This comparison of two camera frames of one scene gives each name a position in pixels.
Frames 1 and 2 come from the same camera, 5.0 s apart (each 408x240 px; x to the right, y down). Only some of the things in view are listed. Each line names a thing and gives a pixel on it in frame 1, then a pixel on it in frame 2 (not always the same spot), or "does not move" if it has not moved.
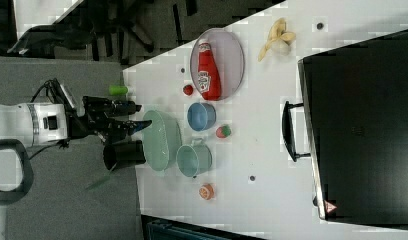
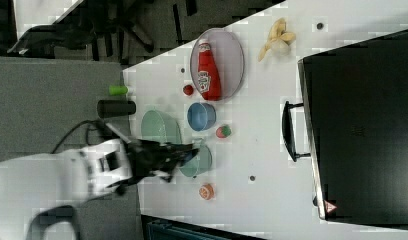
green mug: x=194 y=159 does not move
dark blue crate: x=156 y=228 does not move
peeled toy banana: x=279 y=40 does not move
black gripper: x=99 y=110 → x=155 y=157
